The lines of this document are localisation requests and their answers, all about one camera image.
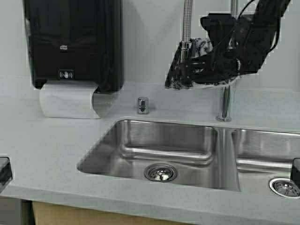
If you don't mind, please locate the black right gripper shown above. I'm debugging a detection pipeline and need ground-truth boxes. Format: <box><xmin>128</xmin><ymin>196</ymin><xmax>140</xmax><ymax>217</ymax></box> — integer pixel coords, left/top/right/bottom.
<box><xmin>185</xmin><ymin>13</ymin><xmax>278</xmax><ymax>84</ymax></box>

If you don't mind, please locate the grey floral patterned cloth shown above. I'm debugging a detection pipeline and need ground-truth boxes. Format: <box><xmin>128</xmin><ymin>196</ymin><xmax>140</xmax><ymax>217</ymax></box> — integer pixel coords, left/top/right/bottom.
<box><xmin>165</xmin><ymin>37</ymin><xmax>240</xmax><ymax>90</ymax></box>

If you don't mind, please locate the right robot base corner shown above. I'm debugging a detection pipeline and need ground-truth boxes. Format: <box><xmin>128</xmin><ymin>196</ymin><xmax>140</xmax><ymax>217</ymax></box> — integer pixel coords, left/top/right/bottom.
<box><xmin>290</xmin><ymin>158</ymin><xmax>300</xmax><ymax>187</ymax></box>

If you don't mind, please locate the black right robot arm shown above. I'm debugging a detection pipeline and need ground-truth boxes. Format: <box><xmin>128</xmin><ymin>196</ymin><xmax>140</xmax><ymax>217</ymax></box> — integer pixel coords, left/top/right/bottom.
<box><xmin>183</xmin><ymin>0</ymin><xmax>290</xmax><ymax>84</ymax></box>

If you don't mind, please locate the chrome kitchen faucet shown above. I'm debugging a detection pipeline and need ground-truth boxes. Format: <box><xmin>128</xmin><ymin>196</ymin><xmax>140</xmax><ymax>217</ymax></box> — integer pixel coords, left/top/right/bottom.
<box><xmin>179</xmin><ymin>0</ymin><xmax>239</xmax><ymax>122</ymax></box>

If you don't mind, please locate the small chrome counter button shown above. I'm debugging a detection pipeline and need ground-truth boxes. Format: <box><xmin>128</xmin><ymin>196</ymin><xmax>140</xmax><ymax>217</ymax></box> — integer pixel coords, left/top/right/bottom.
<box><xmin>137</xmin><ymin>97</ymin><xmax>147</xmax><ymax>114</ymax></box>

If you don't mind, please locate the stainless steel double sink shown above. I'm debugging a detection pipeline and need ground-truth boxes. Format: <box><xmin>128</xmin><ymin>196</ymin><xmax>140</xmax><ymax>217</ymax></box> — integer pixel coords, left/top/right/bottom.
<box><xmin>77</xmin><ymin>120</ymin><xmax>300</xmax><ymax>199</ymax></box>

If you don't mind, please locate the black paper towel dispenser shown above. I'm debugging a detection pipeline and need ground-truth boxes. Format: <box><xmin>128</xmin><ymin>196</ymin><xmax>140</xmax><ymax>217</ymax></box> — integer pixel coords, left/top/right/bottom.
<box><xmin>22</xmin><ymin>0</ymin><xmax>124</xmax><ymax>93</ymax></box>

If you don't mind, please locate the white paper towel sheet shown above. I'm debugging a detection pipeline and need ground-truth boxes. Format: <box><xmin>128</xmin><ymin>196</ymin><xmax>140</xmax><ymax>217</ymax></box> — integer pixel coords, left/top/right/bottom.
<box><xmin>38</xmin><ymin>83</ymin><xmax>118</xmax><ymax>120</ymax></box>

